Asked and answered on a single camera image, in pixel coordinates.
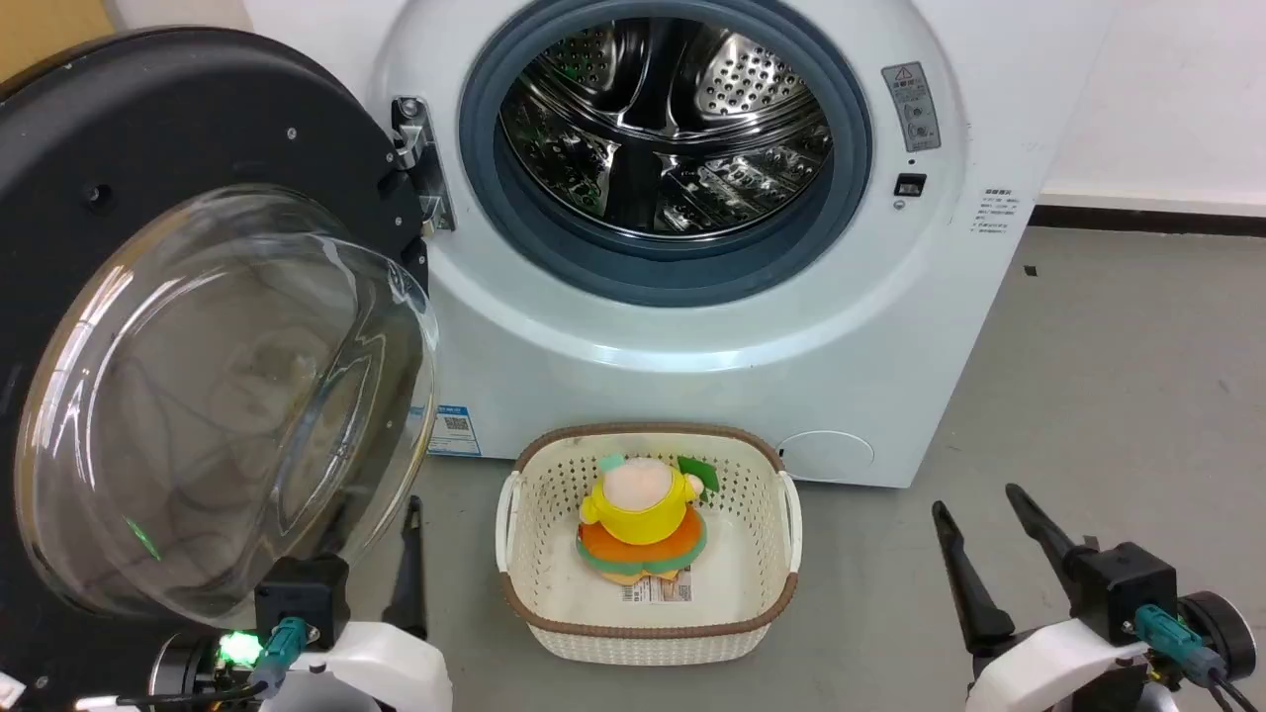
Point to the yellow orange plush doll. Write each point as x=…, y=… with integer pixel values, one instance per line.
x=641, y=519

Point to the blue QR code sticker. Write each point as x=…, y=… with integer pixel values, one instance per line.
x=455, y=430

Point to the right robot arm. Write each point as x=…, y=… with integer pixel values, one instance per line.
x=1219, y=633

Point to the black round glass washer door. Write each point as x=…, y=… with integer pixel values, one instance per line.
x=148, y=129

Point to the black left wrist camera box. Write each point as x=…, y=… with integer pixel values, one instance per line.
x=302, y=598

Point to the dark wall baseboard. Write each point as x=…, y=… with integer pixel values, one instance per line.
x=1147, y=220

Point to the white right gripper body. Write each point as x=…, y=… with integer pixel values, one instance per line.
x=1048, y=667

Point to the white brown-rimmed laundry basket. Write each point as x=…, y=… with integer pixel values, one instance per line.
x=737, y=583

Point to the yellow wooden panel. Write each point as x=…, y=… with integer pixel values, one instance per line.
x=49, y=35

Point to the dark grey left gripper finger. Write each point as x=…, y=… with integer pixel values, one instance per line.
x=409, y=583

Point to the metal door hinge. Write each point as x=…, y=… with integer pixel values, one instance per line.
x=423, y=158

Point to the stainless steel washer drum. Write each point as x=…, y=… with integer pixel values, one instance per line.
x=673, y=129

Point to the white barcode tag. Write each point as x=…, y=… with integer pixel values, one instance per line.
x=658, y=590

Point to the white front-load washing machine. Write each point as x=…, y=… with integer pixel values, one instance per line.
x=692, y=346

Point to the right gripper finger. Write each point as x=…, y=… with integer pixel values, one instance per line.
x=1043, y=529
x=974, y=588

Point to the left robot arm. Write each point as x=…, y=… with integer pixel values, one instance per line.
x=183, y=677

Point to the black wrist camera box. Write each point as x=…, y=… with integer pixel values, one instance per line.
x=302, y=598
x=1123, y=588

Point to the grey warning sticker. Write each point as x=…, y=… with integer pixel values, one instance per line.
x=912, y=107

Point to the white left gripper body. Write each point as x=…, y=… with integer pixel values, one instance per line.
x=381, y=672

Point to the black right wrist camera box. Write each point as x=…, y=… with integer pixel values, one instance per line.
x=1123, y=588

